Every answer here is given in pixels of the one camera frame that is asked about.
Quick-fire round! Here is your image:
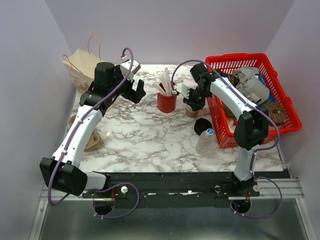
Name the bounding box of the dark chip canister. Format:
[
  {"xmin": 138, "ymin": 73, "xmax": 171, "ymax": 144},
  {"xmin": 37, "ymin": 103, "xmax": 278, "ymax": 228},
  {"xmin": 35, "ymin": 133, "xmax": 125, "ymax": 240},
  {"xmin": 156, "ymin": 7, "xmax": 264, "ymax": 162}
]
[{"xmin": 217, "ymin": 69, "xmax": 240, "ymax": 87}]

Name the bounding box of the clear plastic water bottle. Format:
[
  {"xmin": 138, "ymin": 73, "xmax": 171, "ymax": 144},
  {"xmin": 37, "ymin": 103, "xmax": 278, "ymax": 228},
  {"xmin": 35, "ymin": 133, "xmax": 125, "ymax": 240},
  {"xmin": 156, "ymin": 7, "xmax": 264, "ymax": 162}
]
[{"xmin": 195, "ymin": 128, "xmax": 215, "ymax": 156}]

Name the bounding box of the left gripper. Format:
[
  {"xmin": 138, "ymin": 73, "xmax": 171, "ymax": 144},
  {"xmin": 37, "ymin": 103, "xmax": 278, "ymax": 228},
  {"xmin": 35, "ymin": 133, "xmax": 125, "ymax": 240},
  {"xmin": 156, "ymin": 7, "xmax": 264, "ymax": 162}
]
[{"xmin": 108, "ymin": 65, "xmax": 146, "ymax": 104}]

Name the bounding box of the aluminium frame rail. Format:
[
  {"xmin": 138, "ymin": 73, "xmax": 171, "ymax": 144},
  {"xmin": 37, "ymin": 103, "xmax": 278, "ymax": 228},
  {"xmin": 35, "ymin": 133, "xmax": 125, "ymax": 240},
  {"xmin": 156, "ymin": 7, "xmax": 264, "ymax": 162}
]
[{"xmin": 39, "ymin": 177, "xmax": 305, "ymax": 201}]

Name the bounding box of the red straw cup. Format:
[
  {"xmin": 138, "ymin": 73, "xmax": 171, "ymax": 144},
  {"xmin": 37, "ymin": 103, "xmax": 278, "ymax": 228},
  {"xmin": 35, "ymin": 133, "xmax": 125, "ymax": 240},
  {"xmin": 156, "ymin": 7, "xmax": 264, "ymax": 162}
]
[{"xmin": 157, "ymin": 93, "xmax": 177, "ymax": 113}]

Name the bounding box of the stack of black lids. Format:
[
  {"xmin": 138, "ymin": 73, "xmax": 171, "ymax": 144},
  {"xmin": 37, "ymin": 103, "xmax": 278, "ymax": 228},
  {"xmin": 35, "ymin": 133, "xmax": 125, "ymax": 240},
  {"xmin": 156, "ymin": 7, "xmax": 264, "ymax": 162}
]
[{"xmin": 193, "ymin": 118, "xmax": 212, "ymax": 136}]

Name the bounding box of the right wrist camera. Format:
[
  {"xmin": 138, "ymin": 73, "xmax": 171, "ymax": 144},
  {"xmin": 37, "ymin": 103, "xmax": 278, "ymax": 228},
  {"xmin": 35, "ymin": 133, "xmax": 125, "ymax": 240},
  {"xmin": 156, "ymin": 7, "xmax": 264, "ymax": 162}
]
[{"xmin": 172, "ymin": 83, "xmax": 190, "ymax": 99}]

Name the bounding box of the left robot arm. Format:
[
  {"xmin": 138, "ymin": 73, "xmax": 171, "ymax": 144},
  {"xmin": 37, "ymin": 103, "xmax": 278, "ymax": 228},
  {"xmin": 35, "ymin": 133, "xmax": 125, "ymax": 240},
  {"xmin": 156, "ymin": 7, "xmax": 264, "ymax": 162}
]
[{"xmin": 39, "ymin": 60, "xmax": 146, "ymax": 198}]

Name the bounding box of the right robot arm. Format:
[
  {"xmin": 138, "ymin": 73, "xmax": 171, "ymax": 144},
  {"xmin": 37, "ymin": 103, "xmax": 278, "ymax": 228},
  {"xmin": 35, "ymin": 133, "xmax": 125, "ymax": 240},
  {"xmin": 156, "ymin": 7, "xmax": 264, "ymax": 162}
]
[{"xmin": 180, "ymin": 62, "xmax": 271, "ymax": 196}]

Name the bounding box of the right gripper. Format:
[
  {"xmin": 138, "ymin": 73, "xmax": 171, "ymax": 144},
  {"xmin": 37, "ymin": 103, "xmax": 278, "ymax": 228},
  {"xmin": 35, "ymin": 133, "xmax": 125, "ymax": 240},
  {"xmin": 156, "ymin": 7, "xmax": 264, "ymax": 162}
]
[{"xmin": 182, "ymin": 86, "xmax": 209, "ymax": 113}]

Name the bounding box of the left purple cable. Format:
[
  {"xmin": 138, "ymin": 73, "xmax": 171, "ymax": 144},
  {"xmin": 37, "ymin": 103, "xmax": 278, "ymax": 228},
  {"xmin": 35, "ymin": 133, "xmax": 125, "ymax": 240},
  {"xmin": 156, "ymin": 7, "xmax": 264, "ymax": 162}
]
[{"xmin": 47, "ymin": 47, "xmax": 140, "ymax": 220}]

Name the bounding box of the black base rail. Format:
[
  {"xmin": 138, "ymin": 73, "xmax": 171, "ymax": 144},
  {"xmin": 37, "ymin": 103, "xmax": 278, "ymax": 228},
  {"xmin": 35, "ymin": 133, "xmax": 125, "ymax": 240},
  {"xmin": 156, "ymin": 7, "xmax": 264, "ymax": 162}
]
[{"xmin": 82, "ymin": 172, "xmax": 260, "ymax": 209}]

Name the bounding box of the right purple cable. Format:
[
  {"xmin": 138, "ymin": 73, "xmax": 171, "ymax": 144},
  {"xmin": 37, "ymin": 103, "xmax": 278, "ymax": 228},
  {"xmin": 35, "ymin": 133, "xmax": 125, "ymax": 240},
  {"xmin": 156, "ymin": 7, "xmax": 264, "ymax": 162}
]
[{"xmin": 170, "ymin": 59, "xmax": 284, "ymax": 219}]

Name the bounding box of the cardboard cup carrier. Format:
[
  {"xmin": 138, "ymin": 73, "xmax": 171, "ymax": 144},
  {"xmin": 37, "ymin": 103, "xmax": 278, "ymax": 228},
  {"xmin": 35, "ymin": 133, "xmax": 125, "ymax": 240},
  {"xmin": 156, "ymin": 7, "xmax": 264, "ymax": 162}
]
[{"xmin": 84, "ymin": 129, "xmax": 102, "ymax": 152}]

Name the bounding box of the paper takeout bag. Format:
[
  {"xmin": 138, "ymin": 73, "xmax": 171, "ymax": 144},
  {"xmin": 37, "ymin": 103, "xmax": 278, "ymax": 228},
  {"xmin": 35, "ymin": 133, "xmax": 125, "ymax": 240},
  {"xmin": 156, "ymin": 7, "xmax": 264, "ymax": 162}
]
[{"xmin": 62, "ymin": 35, "xmax": 103, "ymax": 94}]

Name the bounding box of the purple cable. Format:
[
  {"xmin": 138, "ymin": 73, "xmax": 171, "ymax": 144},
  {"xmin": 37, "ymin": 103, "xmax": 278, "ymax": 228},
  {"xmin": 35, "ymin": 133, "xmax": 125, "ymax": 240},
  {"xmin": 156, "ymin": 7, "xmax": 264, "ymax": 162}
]
[
  {"xmin": 170, "ymin": 59, "xmax": 284, "ymax": 219},
  {"xmin": 47, "ymin": 47, "xmax": 140, "ymax": 220}
]

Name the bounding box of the red plastic basket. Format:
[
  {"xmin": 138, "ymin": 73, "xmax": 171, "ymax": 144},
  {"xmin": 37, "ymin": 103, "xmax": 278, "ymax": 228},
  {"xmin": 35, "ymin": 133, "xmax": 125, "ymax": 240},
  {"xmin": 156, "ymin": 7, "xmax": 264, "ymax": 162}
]
[{"xmin": 205, "ymin": 53, "xmax": 302, "ymax": 149}]

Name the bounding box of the grey crumpled bag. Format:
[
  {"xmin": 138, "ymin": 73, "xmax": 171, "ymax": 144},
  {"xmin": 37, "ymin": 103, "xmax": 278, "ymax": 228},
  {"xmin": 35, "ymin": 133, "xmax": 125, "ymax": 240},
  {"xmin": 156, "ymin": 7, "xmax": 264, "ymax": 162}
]
[{"xmin": 232, "ymin": 67, "xmax": 270, "ymax": 106}]

